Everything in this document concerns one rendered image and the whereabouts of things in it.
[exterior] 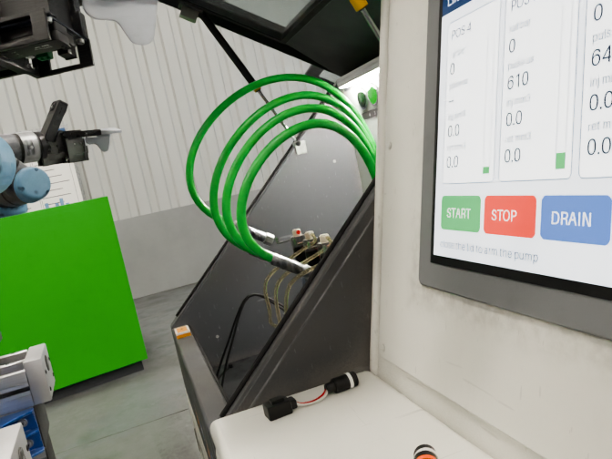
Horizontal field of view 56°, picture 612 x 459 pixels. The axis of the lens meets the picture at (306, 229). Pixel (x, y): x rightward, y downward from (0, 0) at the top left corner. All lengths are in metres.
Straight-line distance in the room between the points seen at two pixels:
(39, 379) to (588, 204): 1.09
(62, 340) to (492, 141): 4.00
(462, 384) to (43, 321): 3.89
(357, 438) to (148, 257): 7.01
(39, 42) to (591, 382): 0.46
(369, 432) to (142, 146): 7.10
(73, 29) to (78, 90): 7.16
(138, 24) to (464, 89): 0.30
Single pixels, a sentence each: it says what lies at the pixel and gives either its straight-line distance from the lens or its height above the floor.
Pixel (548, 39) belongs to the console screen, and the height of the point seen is 1.32.
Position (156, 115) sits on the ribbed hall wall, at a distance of 7.69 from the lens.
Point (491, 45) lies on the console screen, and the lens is 0.56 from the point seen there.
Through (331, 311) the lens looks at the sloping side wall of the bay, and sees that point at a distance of 0.77.
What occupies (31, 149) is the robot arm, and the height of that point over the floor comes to 1.43.
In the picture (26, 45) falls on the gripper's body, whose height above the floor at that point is 1.39.
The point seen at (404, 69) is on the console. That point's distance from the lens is 0.72.
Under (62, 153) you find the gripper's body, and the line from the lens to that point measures 1.61.
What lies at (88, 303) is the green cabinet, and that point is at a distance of 4.36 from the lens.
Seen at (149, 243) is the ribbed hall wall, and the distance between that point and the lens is 7.56.
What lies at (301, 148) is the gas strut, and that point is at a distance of 1.43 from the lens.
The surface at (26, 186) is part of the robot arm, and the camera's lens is 1.38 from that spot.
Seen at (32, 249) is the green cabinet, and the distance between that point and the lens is 4.29.
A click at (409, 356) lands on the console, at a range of 0.69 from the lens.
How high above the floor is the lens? 1.27
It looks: 7 degrees down
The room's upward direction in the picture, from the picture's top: 12 degrees counter-clockwise
